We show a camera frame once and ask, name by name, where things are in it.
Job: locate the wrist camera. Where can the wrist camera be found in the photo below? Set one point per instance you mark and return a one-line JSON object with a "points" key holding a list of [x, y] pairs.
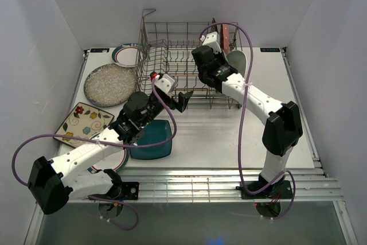
{"points": [[165, 82], [212, 40]]}

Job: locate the xdof label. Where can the xdof label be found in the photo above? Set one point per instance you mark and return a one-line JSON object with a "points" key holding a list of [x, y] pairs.
{"points": [[270, 50], [99, 50]]}

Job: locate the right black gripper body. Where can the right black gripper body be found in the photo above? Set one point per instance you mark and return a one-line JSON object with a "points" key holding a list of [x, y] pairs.
{"points": [[220, 58]]}

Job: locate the aluminium frame rail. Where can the aluminium frame rail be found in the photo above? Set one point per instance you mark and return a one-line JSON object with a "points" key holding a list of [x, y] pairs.
{"points": [[219, 186]]}

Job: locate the grey speckled round plate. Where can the grey speckled round plate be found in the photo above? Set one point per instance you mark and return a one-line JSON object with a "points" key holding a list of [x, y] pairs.
{"points": [[109, 85]]}

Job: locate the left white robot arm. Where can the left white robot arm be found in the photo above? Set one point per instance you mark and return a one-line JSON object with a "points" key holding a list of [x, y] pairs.
{"points": [[54, 182]]}

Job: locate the left XDOF label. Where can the left XDOF label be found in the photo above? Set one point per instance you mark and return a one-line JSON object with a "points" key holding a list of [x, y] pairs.
{"points": [[99, 50]]}

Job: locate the pink polka dot plate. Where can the pink polka dot plate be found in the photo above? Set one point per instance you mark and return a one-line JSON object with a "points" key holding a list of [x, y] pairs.
{"points": [[224, 40]]}

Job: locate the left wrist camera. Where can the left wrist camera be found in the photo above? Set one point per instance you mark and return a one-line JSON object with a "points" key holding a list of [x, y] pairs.
{"points": [[165, 82]]}

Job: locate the right XDOF label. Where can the right XDOF label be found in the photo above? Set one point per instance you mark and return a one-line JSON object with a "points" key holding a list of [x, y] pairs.
{"points": [[270, 50]]}

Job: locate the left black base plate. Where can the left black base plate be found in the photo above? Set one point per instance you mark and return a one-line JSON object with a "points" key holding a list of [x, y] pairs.
{"points": [[128, 191]]}

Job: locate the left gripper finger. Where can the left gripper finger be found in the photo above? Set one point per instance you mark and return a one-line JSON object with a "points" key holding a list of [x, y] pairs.
{"points": [[184, 97], [182, 103]]}

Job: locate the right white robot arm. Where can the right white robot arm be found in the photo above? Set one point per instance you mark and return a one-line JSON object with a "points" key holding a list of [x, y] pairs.
{"points": [[282, 122]]}

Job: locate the cream floral square plate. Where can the cream floral square plate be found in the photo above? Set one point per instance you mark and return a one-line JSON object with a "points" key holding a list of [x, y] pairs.
{"points": [[84, 121]]}

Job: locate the black floral square plate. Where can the black floral square plate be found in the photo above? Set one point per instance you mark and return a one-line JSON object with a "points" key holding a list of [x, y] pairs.
{"points": [[214, 26]]}

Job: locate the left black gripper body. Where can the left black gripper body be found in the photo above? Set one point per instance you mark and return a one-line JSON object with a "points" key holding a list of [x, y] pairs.
{"points": [[169, 101]]}

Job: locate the white oval plate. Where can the white oval plate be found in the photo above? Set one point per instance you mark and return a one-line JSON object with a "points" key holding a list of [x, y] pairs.
{"points": [[238, 60]]}

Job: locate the large teal red rimmed plate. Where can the large teal red rimmed plate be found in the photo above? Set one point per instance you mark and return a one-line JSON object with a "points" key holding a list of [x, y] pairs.
{"points": [[116, 162]]}

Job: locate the small teal red rimmed plate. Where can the small teal red rimmed plate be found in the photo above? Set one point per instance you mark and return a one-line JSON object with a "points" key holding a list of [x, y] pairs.
{"points": [[127, 55]]}

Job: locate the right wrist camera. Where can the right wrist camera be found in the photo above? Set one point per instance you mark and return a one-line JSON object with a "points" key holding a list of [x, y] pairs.
{"points": [[212, 40]]}

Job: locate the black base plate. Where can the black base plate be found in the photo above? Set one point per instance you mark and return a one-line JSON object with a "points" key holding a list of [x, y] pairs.
{"points": [[128, 191], [281, 190]]}

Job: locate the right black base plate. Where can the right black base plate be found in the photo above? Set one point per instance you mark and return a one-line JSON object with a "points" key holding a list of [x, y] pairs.
{"points": [[281, 190]]}

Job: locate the teal square plate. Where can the teal square plate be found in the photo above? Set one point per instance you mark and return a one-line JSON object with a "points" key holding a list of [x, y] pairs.
{"points": [[157, 131]]}

